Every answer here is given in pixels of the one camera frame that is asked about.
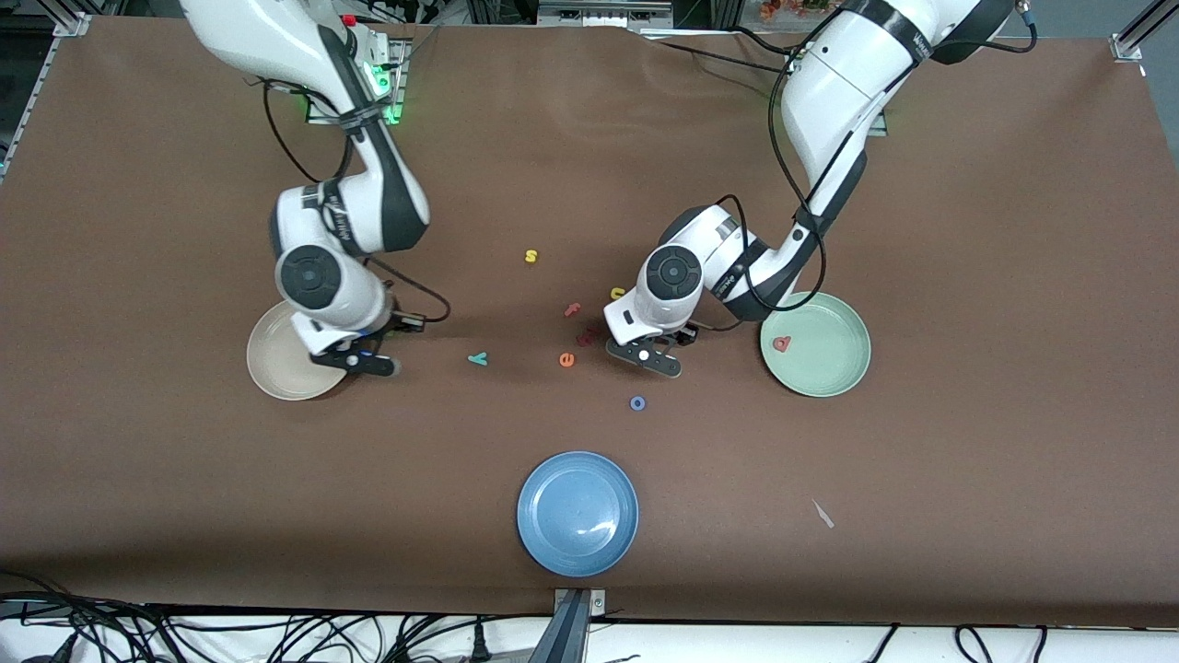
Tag grey metal box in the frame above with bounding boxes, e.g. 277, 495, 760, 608
537, 0, 673, 30

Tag metal camera pole bracket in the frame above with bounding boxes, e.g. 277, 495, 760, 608
551, 587, 609, 663

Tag beige round plate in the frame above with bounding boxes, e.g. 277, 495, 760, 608
246, 299, 356, 401

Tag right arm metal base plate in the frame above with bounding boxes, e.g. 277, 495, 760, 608
306, 37, 410, 126

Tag green round plate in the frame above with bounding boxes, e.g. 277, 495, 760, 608
759, 291, 872, 399

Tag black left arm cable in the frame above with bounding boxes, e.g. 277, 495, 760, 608
686, 0, 1040, 332

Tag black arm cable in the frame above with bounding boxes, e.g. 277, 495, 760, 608
261, 78, 452, 323
686, 0, 1040, 332

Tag tangled black floor cables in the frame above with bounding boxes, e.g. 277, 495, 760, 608
0, 571, 554, 663

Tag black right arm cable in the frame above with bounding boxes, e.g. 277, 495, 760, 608
261, 78, 452, 323

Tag blue round plate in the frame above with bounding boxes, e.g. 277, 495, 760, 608
516, 450, 640, 578

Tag brown table cover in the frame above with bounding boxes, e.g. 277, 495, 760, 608
0, 17, 1179, 629

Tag black base power cable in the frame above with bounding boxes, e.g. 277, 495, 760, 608
640, 26, 811, 84

